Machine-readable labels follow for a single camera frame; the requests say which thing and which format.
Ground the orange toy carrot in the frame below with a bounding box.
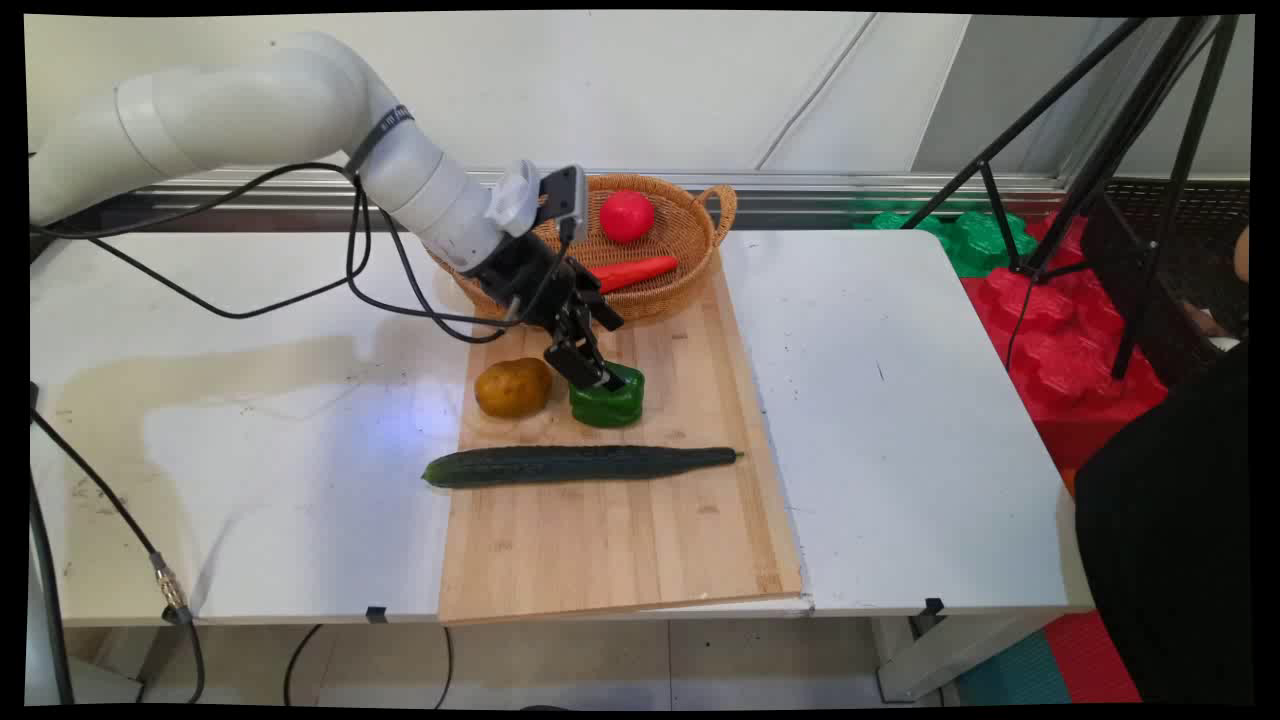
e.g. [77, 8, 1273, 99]
[589, 256, 680, 295]

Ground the dark green toy cucumber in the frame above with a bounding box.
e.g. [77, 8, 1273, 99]
[421, 446, 745, 490]

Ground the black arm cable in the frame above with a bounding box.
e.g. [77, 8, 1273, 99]
[30, 160, 576, 345]

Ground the teal foam floor mat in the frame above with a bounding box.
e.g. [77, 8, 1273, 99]
[955, 630, 1073, 706]

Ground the black mesh crate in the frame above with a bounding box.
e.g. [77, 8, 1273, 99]
[1080, 180, 1251, 393]

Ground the aluminium wall rail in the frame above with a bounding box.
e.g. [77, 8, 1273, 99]
[130, 168, 1067, 233]

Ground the green toy bell pepper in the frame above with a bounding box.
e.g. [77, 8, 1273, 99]
[568, 362, 647, 429]

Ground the red foam floor mat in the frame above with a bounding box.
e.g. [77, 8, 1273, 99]
[960, 212, 1171, 471]

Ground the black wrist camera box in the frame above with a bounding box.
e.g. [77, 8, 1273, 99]
[538, 165, 589, 247]

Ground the white table leg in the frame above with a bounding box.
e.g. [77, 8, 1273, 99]
[868, 610, 1053, 703]

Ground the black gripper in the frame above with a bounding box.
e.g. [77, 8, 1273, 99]
[468, 232, 627, 392]

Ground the green foam floor mat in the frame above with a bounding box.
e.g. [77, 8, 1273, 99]
[855, 208, 1041, 279]

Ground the red toy tomato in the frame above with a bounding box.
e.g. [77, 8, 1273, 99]
[599, 189, 657, 246]

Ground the wooden cutting board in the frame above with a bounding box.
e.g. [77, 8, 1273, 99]
[437, 255, 805, 625]

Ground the woven wicker basket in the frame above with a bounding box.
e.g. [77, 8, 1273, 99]
[425, 173, 739, 323]

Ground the brown toy potato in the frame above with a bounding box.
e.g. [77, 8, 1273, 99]
[474, 357, 554, 419]

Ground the black tripod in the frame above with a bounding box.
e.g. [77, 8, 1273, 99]
[900, 15, 1243, 381]

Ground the black cable with metal connector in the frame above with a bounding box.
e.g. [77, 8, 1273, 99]
[30, 405, 207, 703]

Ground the thin black floor cable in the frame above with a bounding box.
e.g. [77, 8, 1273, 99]
[432, 624, 455, 710]
[283, 624, 327, 707]

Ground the person in black clothing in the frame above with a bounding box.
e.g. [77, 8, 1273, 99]
[1074, 228, 1254, 707]

